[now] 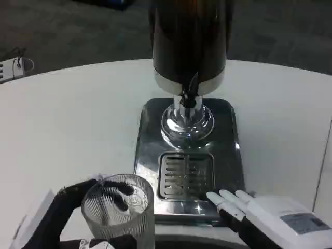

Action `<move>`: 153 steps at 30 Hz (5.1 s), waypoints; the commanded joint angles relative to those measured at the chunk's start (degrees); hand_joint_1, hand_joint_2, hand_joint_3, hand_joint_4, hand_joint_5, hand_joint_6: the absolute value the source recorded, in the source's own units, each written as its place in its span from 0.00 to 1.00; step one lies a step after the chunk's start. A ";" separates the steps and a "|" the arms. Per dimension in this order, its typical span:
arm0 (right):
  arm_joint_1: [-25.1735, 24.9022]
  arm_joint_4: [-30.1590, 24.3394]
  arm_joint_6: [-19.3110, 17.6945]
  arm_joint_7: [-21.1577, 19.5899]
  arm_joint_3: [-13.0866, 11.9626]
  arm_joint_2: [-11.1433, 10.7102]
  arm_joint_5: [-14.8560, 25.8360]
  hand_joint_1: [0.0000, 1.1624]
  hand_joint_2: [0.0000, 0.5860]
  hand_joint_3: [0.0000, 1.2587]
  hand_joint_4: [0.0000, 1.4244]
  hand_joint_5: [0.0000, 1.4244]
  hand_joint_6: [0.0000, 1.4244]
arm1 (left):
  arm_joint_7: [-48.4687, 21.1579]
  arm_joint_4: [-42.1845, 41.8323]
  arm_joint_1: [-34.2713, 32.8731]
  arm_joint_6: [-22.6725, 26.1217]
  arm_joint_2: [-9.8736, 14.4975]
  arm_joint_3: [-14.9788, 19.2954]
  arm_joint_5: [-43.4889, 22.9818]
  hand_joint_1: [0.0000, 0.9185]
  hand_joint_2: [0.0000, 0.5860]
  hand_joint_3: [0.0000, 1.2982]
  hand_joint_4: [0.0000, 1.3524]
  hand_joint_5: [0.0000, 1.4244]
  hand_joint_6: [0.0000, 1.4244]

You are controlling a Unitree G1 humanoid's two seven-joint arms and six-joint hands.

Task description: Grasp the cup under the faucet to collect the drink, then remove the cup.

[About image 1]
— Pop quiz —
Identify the white power strip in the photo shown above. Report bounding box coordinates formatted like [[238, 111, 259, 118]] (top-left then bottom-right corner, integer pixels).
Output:
[[0, 57, 35, 84]]

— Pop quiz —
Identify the clear ribbed glass cup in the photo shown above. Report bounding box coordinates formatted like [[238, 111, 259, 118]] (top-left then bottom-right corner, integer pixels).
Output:
[[80, 173, 156, 249]]

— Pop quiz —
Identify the dark drink dispenser, steel pedestal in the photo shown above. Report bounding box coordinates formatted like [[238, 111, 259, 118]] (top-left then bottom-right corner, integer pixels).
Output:
[[148, 0, 236, 153]]

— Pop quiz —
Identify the steel drip tray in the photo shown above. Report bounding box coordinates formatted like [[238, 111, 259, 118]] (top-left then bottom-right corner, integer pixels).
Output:
[[133, 96, 246, 227]]

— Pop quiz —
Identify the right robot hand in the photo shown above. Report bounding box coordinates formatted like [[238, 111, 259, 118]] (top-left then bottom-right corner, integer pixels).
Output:
[[206, 189, 332, 249]]

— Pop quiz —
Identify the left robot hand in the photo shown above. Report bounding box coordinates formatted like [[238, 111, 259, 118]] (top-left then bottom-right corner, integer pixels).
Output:
[[10, 172, 136, 249]]

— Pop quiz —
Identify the slotted steel drip grid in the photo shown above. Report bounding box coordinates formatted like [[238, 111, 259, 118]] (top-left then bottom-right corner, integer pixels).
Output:
[[157, 152, 216, 201]]

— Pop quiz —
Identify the thin black cable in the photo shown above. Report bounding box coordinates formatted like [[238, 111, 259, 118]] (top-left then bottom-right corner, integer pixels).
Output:
[[10, 47, 27, 68]]

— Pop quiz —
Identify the black dispenser tap lever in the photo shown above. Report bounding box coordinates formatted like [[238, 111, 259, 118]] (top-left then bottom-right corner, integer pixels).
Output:
[[180, 72, 201, 108]]

